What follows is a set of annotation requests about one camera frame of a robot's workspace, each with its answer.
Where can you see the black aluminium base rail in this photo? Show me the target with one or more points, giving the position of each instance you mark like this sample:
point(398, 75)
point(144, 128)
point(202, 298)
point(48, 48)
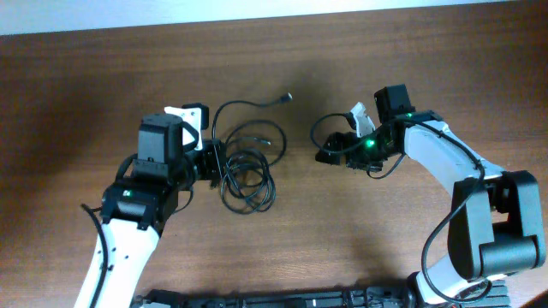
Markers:
point(278, 299)

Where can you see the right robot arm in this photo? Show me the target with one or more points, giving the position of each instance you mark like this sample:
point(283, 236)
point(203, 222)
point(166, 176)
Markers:
point(494, 226)

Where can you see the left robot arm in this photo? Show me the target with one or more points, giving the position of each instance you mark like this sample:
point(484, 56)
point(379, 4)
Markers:
point(171, 156)

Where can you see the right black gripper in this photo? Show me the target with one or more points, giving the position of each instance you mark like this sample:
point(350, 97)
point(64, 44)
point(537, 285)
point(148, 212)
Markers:
point(353, 140)

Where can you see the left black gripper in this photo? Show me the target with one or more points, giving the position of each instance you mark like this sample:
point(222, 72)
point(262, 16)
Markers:
point(214, 150)

